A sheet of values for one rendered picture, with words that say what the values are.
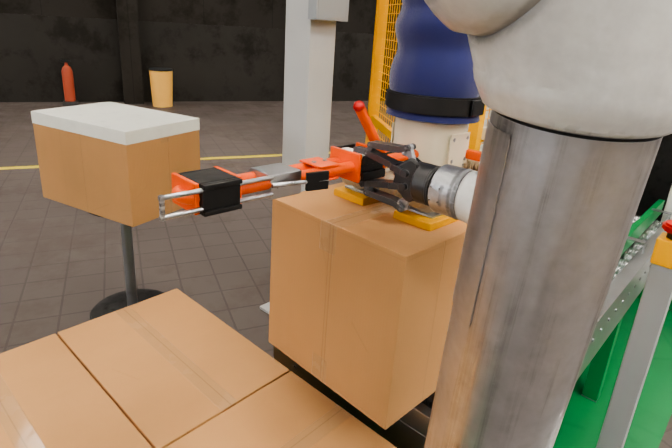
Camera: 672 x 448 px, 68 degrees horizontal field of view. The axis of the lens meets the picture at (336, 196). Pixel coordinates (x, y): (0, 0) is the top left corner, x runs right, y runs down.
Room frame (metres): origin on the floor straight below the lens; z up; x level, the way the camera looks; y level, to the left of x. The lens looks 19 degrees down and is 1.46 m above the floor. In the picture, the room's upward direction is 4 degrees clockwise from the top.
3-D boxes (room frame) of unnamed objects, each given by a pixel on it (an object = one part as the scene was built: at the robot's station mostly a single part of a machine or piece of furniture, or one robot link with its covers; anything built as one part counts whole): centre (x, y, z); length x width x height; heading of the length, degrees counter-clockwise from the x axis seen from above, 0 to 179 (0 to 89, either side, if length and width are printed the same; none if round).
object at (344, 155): (1.00, -0.04, 1.19); 0.10 x 0.08 x 0.06; 46
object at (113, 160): (2.18, 1.00, 0.82); 0.60 x 0.40 x 0.40; 62
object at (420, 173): (0.88, -0.15, 1.20); 0.09 x 0.07 x 0.08; 48
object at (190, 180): (0.75, 0.21, 1.20); 0.08 x 0.07 x 0.05; 136
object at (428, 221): (1.11, -0.28, 1.09); 0.34 x 0.10 x 0.05; 136
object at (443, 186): (0.83, -0.20, 1.20); 0.09 x 0.06 x 0.09; 138
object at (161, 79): (8.12, 2.94, 0.30); 0.37 x 0.37 x 0.60
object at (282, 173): (0.84, 0.11, 1.19); 0.07 x 0.07 x 0.04; 46
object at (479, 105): (1.18, -0.22, 1.31); 0.23 x 0.23 x 0.04
